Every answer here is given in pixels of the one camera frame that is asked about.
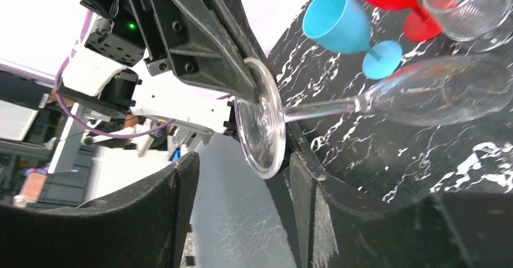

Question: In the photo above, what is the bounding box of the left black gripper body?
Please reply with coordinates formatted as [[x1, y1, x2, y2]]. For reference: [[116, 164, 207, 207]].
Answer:
[[80, 0, 189, 76]]

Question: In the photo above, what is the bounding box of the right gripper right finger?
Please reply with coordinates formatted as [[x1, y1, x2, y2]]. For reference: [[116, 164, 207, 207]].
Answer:
[[289, 152, 513, 268]]

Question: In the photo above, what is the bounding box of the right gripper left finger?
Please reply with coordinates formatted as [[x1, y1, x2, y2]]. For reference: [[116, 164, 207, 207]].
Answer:
[[1, 151, 200, 267]]

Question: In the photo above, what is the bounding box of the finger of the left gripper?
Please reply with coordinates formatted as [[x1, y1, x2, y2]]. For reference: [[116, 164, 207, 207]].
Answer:
[[168, 0, 261, 103]]

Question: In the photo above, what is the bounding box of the blue wine glass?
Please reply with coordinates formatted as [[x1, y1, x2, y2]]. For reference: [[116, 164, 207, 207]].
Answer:
[[302, 0, 403, 80]]

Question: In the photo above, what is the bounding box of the clear wine glass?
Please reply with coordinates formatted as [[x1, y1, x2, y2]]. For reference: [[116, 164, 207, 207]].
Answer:
[[422, 0, 512, 53], [234, 54, 512, 179]]

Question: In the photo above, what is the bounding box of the clear wine glass front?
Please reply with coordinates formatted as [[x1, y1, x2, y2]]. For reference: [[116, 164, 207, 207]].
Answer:
[[422, 0, 512, 53]]

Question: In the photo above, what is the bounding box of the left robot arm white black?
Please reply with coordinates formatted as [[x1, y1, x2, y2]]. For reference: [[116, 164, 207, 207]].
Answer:
[[56, 0, 266, 133]]

